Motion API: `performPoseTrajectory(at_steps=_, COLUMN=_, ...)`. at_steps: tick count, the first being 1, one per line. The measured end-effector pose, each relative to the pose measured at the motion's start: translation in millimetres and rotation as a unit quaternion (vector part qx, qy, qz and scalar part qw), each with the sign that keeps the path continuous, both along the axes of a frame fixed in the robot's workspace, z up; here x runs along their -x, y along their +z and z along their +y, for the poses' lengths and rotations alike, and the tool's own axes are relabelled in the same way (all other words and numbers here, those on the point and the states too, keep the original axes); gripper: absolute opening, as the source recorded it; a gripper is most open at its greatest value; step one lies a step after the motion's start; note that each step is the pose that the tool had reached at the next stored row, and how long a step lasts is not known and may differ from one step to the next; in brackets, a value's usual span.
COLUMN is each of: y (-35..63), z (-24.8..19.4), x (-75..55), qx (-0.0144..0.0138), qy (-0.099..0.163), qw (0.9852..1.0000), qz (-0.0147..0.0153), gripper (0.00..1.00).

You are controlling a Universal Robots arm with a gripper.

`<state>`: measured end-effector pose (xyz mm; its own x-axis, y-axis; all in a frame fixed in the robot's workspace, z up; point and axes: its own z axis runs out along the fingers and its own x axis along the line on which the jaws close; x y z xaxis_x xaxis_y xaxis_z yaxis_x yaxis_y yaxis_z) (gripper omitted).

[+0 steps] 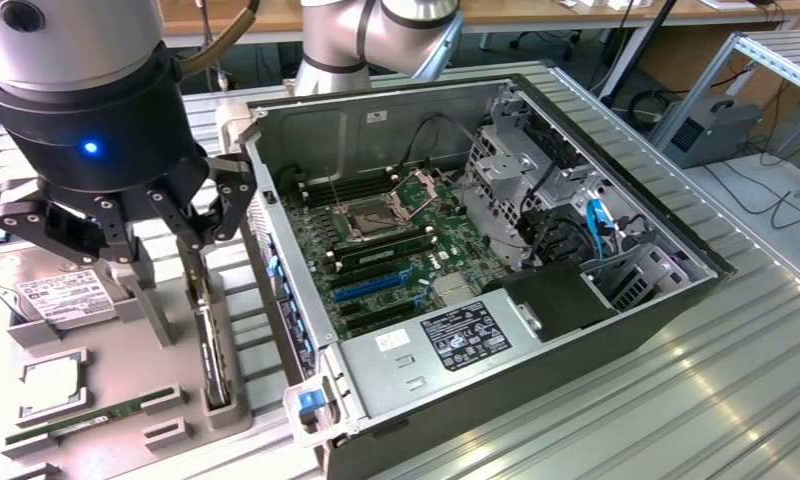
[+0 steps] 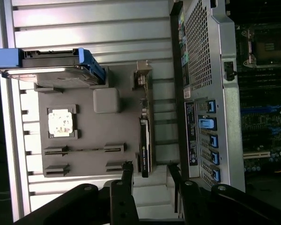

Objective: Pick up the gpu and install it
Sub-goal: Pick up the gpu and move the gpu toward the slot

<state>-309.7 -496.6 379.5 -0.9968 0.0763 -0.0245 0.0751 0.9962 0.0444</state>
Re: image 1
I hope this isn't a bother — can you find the blue flat wire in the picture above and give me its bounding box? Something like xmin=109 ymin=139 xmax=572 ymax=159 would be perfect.
xmin=583 ymin=198 xmax=619 ymax=261

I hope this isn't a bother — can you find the black expansion slot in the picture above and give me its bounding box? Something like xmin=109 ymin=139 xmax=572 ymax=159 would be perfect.
xmin=325 ymin=257 xmax=405 ymax=291

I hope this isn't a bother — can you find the green RAM stick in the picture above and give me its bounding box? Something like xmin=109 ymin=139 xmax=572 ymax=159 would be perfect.
xmin=4 ymin=392 xmax=178 ymax=444
xmin=336 ymin=235 xmax=435 ymax=271

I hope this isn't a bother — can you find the blue case latch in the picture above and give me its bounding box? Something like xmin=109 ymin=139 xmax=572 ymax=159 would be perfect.
xmin=292 ymin=387 xmax=325 ymax=419

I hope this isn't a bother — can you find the silver hard disk drive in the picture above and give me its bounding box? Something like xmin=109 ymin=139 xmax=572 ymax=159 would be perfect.
xmin=0 ymin=247 xmax=121 ymax=331

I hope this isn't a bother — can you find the thick arm cable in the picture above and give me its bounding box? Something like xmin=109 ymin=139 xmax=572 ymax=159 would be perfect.
xmin=176 ymin=0 xmax=261 ymax=76

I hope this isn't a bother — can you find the silver CPU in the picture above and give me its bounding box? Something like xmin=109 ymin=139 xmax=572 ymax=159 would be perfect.
xmin=20 ymin=357 xmax=86 ymax=419

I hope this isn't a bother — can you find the blue expansion slot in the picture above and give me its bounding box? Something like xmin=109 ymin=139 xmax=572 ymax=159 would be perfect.
xmin=332 ymin=272 xmax=408 ymax=301

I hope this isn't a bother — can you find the black slanted pole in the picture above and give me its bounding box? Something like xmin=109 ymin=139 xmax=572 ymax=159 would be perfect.
xmin=599 ymin=0 xmax=679 ymax=100

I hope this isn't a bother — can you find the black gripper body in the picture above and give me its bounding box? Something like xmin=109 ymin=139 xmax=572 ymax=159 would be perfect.
xmin=0 ymin=42 xmax=212 ymax=222

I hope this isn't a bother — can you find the green GPU with black fan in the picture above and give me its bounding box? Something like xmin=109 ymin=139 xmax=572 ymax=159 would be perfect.
xmin=176 ymin=239 xmax=236 ymax=407

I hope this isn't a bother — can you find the aluminium slat frame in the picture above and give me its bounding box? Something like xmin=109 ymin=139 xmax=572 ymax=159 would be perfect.
xmin=649 ymin=27 xmax=800 ymax=151

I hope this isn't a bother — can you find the grey parts rack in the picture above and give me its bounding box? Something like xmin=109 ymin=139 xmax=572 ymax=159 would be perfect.
xmin=0 ymin=219 xmax=254 ymax=480

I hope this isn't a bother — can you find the black looped wire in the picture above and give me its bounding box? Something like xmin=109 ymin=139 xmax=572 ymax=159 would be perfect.
xmin=399 ymin=113 xmax=475 ymax=169

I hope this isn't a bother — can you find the metal socket cover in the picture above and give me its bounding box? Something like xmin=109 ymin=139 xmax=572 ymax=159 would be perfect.
xmin=389 ymin=169 xmax=452 ymax=221

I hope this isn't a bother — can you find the long wooden desk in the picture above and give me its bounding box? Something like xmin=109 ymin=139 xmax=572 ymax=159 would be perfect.
xmin=162 ymin=0 xmax=800 ymax=51

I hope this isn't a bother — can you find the grey power supply unit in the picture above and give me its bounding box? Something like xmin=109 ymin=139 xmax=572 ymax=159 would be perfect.
xmin=336 ymin=289 xmax=548 ymax=421

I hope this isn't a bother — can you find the black plastic air shroud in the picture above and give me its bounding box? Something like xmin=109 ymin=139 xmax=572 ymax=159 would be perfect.
xmin=483 ymin=264 xmax=619 ymax=344

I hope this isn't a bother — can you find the thin cable with white plug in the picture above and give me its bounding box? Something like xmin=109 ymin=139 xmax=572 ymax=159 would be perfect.
xmin=197 ymin=0 xmax=233 ymax=92

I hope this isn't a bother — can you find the metal disk bay cage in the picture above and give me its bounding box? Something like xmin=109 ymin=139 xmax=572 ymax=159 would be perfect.
xmin=463 ymin=122 xmax=615 ymax=261

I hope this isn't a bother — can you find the black chair base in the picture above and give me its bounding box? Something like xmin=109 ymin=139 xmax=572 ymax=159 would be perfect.
xmin=505 ymin=29 xmax=583 ymax=62

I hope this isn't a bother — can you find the grey box with handle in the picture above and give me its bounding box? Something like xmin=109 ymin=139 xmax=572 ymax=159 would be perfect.
xmin=657 ymin=94 xmax=765 ymax=170

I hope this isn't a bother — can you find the open black PC case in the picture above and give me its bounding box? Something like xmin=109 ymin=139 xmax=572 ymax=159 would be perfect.
xmin=216 ymin=73 xmax=739 ymax=480

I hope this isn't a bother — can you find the CPU socket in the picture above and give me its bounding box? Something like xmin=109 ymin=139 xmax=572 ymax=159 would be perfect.
xmin=336 ymin=199 xmax=401 ymax=241

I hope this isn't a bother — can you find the silver chipset heatsink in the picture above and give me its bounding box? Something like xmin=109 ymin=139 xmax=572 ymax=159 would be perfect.
xmin=432 ymin=274 xmax=485 ymax=306

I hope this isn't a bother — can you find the black wire bundle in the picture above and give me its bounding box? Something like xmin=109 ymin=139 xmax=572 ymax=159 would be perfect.
xmin=516 ymin=207 xmax=599 ymax=266

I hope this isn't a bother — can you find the green motherboard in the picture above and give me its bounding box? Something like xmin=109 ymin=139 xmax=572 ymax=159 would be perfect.
xmin=282 ymin=167 xmax=508 ymax=341

